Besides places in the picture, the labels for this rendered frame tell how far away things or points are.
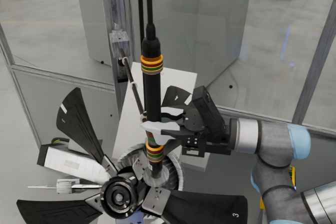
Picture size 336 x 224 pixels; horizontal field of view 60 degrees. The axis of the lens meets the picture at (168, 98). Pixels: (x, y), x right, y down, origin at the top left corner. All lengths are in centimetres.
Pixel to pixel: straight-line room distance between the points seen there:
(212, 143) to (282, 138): 15
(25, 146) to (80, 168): 188
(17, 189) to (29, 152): 39
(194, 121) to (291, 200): 25
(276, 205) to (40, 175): 222
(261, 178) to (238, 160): 101
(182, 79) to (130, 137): 30
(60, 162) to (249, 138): 74
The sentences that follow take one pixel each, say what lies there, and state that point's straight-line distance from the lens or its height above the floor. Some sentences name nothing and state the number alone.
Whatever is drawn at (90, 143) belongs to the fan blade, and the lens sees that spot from 94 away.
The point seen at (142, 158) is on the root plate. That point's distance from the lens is 91.
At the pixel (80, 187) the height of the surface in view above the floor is 110.
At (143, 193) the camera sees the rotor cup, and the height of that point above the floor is 121.
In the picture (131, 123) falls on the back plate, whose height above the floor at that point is 118.
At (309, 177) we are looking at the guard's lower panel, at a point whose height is 67.
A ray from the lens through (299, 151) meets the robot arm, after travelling 67.
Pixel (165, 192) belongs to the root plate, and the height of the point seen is 119.
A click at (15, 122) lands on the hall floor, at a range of 327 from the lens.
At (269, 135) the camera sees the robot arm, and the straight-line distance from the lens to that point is 65.
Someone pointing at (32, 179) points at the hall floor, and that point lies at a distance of 267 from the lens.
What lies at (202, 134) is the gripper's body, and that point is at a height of 150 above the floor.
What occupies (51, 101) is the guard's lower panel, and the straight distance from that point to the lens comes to 205.
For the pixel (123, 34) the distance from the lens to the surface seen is 125.
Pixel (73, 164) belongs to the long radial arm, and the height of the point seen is 112.
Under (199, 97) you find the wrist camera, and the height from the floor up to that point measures 159.
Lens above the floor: 194
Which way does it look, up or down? 37 degrees down
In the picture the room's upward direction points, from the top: straight up
